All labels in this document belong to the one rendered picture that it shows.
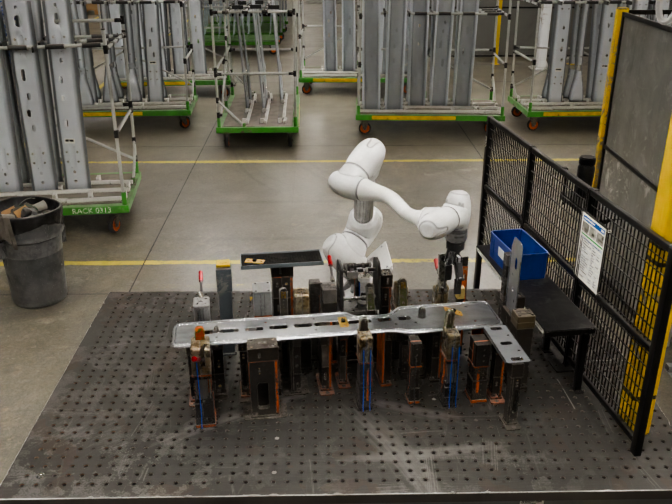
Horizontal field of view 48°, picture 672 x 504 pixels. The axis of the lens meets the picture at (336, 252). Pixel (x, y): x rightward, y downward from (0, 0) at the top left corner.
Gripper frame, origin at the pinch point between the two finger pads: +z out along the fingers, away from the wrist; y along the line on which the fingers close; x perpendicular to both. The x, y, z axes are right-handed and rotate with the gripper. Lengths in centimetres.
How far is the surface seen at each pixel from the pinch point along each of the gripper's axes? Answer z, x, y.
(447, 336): 11.1, -8.3, 23.5
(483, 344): 16.4, 7.3, 23.0
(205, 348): 9, -103, 23
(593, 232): -25, 54, 11
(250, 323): 15, -85, -5
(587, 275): -6, 54, 11
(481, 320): 14.4, 11.6, 7.0
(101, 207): 89, -202, -363
